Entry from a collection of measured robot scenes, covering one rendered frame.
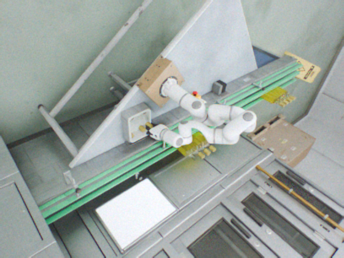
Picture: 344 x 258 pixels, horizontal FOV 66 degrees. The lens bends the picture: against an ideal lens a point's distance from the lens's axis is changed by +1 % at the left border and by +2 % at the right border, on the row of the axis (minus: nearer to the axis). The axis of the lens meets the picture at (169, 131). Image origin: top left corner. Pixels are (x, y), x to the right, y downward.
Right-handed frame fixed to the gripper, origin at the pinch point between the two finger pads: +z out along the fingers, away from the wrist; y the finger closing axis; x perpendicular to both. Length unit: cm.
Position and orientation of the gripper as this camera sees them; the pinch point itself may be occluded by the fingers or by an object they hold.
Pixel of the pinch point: (150, 126)
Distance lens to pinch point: 167.4
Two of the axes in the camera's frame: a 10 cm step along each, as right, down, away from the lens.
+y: 7.7, -4.2, 4.8
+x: -1.5, -8.5, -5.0
